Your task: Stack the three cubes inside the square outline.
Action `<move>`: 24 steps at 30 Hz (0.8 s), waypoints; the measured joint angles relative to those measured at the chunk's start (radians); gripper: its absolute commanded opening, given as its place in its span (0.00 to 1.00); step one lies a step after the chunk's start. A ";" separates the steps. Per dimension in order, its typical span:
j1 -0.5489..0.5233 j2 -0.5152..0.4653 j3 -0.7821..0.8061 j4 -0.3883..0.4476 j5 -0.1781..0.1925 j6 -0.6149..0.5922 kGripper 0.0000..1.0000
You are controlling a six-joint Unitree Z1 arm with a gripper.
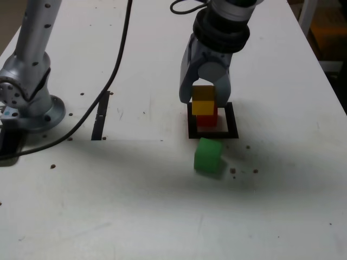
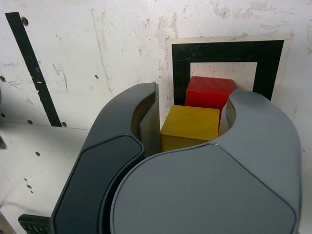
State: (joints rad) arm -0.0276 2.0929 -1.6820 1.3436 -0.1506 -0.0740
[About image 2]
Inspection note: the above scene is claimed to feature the black ribbed object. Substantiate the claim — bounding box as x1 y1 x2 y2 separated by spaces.
18 214 52 234

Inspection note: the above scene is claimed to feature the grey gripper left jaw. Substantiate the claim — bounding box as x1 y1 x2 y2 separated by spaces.
49 82 162 234

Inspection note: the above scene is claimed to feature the black tape square outline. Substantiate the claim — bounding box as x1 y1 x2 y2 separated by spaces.
171 39 285 106

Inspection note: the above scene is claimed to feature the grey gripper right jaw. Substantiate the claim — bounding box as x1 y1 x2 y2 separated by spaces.
108 89 303 234

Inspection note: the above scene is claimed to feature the red cube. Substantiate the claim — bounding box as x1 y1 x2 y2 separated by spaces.
185 76 235 129

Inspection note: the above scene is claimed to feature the yellow cube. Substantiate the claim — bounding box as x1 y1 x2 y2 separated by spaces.
159 105 221 152

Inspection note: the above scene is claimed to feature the black tape strip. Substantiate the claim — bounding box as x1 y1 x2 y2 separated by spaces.
5 12 63 128

